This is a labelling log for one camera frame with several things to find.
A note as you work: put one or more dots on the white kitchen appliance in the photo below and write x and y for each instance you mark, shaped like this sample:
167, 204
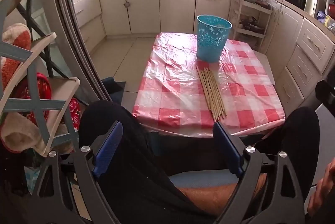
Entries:
311, 2

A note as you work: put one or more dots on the blue seat cushion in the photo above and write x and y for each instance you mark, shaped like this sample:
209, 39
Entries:
199, 179

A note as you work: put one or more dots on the grey door frame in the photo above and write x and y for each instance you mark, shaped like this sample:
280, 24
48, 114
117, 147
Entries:
60, 4

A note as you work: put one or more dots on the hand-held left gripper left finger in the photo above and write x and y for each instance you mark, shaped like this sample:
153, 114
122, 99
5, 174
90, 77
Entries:
108, 146

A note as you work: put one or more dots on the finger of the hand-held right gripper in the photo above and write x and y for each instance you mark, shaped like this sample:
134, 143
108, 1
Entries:
327, 93

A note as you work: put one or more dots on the white shelf trolley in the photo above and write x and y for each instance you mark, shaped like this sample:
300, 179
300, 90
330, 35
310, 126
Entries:
257, 8

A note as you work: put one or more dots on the blue perforated plastic basket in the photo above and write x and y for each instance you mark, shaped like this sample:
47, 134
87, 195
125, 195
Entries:
212, 40

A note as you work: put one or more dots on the cream fluffy slipper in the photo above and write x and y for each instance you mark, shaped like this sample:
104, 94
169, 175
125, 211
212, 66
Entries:
18, 137

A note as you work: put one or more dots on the red white checked plastic tablecloth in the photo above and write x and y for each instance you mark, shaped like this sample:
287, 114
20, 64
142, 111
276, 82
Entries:
170, 82

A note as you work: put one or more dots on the beige shoe rack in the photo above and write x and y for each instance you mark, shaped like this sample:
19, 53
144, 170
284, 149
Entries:
26, 104

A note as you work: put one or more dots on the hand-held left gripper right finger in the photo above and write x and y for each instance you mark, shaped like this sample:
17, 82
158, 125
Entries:
227, 148

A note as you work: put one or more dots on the bundle of wooden chopsticks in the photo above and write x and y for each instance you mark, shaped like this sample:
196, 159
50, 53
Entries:
212, 93

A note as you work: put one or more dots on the silver foil bag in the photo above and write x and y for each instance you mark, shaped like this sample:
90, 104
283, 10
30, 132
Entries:
329, 21

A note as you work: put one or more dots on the red pot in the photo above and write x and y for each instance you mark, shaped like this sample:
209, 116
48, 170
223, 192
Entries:
331, 8

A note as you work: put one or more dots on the cream kitchen cabinets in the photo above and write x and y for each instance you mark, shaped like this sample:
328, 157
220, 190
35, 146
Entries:
144, 4

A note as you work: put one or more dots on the white table board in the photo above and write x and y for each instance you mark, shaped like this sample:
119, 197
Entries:
267, 66

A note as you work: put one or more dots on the dark floor mat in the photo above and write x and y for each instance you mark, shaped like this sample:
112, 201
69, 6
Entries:
115, 90

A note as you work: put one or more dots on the person's right leg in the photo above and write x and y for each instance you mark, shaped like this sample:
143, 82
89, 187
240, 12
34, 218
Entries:
301, 129

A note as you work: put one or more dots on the red white fluffy slipper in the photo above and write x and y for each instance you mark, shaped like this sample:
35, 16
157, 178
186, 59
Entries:
18, 38

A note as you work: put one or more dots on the red patterned slipper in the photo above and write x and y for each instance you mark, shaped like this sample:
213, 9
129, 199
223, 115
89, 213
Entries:
74, 114
39, 87

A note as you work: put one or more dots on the person's right hand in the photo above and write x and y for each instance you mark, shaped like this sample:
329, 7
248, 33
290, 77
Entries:
325, 192

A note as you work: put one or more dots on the blue packet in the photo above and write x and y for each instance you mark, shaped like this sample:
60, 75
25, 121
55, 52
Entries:
320, 15

